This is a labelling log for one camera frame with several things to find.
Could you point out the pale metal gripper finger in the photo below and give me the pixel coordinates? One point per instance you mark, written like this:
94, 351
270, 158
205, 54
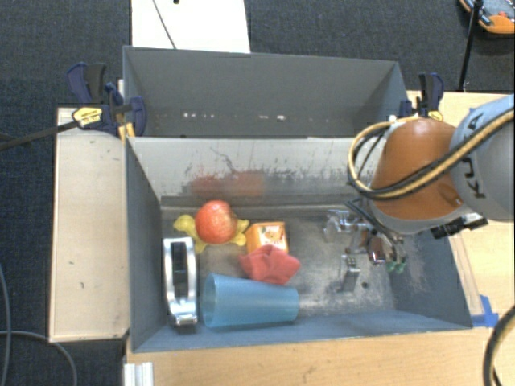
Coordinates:
351, 276
336, 221

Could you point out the grey metal bin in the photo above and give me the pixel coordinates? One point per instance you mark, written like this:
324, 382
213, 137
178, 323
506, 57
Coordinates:
322, 296

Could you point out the orange juice box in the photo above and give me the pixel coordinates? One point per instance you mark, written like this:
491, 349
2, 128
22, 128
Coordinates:
267, 235

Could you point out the red cloth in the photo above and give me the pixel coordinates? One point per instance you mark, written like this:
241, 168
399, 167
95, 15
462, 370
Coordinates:
267, 265

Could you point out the blue plastic cup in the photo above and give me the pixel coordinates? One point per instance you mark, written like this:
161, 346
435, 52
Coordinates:
249, 302

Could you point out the red apple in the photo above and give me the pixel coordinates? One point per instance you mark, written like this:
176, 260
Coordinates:
215, 221

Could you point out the silver and black tape dispenser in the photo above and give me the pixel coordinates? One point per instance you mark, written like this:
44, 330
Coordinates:
179, 272

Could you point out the pale wood board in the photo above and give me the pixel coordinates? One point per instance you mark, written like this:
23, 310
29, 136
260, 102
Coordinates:
90, 235

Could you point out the black cylinder on white bracket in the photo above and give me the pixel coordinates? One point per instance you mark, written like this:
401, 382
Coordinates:
448, 228

